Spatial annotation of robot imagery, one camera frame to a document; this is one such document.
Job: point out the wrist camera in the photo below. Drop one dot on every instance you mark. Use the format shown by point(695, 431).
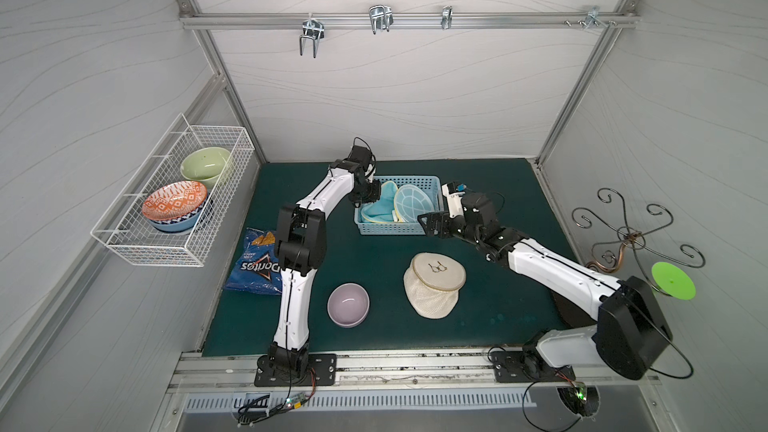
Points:
point(363, 156)
point(453, 193)

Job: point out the right metal hook bracket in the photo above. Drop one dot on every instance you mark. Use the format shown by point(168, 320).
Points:
point(592, 20)

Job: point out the small metal hook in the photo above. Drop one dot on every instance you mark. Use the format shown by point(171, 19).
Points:
point(446, 17)

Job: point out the green ceramic bowl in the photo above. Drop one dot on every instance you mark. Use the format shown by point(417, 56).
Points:
point(209, 166)

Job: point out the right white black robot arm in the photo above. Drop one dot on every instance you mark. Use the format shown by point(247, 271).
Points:
point(630, 331)

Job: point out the aluminium rail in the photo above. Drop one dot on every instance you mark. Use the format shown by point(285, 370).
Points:
point(463, 367)
point(402, 21)

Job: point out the white wire wall basket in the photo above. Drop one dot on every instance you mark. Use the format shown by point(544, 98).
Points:
point(126, 232)

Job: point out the aluminium front rail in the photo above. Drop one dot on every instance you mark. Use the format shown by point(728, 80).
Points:
point(463, 367)

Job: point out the aluminium top rail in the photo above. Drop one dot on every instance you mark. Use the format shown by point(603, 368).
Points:
point(402, 21)

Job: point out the blue snack bag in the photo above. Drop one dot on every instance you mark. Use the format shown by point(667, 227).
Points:
point(257, 270)

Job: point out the blue bowl under orange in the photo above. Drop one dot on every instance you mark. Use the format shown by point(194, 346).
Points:
point(179, 224)

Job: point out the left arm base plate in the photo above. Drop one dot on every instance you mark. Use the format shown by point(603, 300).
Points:
point(314, 368)

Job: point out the cream mesh laundry bag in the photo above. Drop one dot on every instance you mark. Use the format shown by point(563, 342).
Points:
point(432, 283)

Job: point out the light blue plastic basket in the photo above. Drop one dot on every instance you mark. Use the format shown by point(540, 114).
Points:
point(429, 184)

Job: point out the green round disc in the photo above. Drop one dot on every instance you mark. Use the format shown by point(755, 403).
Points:
point(673, 281)

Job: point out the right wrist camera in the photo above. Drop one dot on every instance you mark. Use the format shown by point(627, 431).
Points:
point(453, 193)

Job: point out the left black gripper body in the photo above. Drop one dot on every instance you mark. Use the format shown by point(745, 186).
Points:
point(369, 191)

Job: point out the teal mesh laundry bag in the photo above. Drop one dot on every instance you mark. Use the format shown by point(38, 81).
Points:
point(397, 204)

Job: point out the white slotted cable duct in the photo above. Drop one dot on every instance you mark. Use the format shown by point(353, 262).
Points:
point(371, 400)

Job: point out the left double metal hook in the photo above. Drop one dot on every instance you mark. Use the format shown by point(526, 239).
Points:
point(312, 32)

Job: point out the black scrolled metal stand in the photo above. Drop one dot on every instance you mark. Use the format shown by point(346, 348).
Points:
point(608, 257)

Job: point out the lilac ceramic bowl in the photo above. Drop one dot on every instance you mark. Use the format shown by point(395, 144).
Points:
point(348, 305)

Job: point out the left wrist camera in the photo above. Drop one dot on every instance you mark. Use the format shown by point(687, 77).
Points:
point(363, 156)

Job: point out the middle metal hook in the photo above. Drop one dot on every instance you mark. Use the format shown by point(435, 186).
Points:
point(381, 18)

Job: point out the orange patterned bowl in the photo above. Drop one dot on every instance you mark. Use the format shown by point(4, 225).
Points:
point(174, 200)

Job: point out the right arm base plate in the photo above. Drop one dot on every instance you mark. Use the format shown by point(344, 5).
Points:
point(516, 367)

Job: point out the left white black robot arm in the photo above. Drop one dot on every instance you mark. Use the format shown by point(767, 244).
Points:
point(301, 248)

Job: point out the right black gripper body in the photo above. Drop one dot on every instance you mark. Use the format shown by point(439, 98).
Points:
point(434, 223)

